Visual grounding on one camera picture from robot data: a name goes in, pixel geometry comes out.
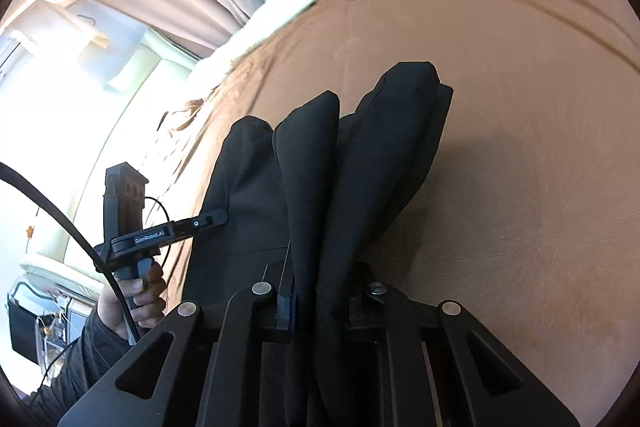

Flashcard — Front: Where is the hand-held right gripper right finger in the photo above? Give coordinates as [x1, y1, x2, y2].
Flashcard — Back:
[342, 262, 581, 427]

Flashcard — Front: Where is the person's left forearm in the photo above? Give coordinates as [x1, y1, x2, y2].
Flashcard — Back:
[22, 307, 136, 423]

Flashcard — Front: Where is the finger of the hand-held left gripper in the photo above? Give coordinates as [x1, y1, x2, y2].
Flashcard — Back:
[165, 209, 230, 234]

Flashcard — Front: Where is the black shirt with yellow print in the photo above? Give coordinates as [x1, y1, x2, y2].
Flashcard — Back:
[180, 62, 455, 427]

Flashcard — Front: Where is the person's left hand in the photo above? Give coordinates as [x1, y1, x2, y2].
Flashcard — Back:
[96, 259, 168, 340]

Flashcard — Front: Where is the thin black wire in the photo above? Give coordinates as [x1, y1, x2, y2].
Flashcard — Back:
[144, 196, 175, 260]

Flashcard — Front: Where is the black fabric bin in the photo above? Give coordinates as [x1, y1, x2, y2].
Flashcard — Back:
[5, 282, 42, 364]

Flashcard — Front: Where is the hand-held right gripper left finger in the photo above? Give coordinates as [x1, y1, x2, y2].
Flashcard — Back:
[57, 252, 297, 427]

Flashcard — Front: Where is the thick black gripper cable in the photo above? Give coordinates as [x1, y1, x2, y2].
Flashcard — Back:
[0, 162, 137, 347]

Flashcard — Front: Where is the brown bed sheet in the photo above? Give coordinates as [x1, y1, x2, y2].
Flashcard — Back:
[155, 0, 640, 427]

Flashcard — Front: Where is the cream window bench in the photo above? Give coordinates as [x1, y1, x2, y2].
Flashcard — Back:
[20, 27, 201, 303]

